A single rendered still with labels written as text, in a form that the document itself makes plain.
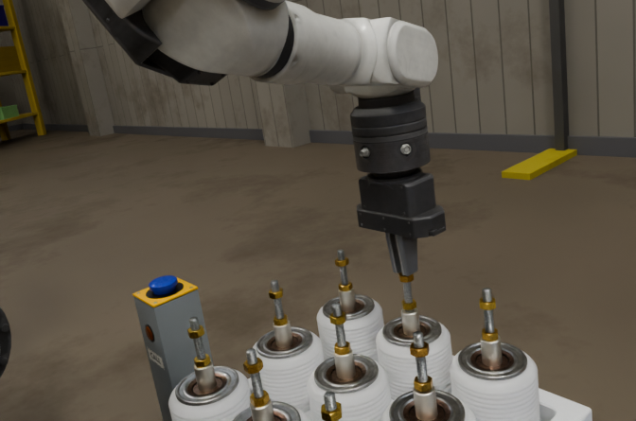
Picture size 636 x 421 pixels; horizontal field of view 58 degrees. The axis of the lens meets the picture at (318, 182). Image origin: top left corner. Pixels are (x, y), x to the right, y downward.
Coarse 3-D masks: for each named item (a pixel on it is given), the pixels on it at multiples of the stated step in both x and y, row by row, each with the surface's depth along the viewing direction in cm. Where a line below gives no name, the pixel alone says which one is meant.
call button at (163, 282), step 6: (162, 276) 83; (168, 276) 83; (174, 276) 83; (150, 282) 82; (156, 282) 81; (162, 282) 81; (168, 282) 81; (174, 282) 81; (150, 288) 81; (156, 288) 80; (162, 288) 80; (168, 288) 80; (174, 288) 82
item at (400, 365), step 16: (448, 336) 72; (384, 352) 71; (400, 352) 70; (432, 352) 70; (448, 352) 71; (384, 368) 73; (400, 368) 70; (432, 368) 70; (448, 368) 72; (400, 384) 71; (448, 384) 72
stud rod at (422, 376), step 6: (414, 336) 55; (420, 336) 55; (414, 342) 56; (420, 342) 55; (420, 360) 56; (420, 366) 56; (426, 366) 56; (420, 372) 56; (426, 372) 56; (420, 378) 56; (426, 378) 56
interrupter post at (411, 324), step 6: (402, 312) 73; (408, 312) 72; (414, 312) 72; (402, 318) 73; (408, 318) 72; (414, 318) 72; (402, 324) 73; (408, 324) 72; (414, 324) 72; (408, 330) 73; (414, 330) 72
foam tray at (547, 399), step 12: (540, 396) 68; (552, 396) 68; (540, 408) 68; (552, 408) 66; (564, 408) 66; (576, 408) 66; (588, 408) 65; (540, 420) 68; (552, 420) 64; (564, 420) 64; (576, 420) 64; (588, 420) 65
